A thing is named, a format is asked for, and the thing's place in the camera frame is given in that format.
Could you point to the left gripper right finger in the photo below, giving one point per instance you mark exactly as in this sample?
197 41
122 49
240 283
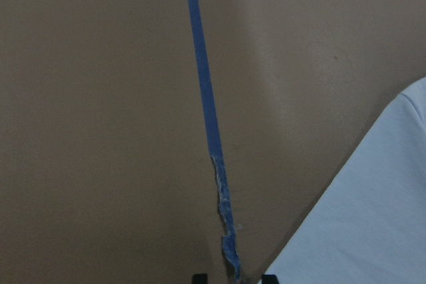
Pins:
268 279

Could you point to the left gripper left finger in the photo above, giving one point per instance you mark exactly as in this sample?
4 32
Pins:
200 278

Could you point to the light blue t-shirt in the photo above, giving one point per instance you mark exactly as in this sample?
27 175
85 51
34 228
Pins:
369 224

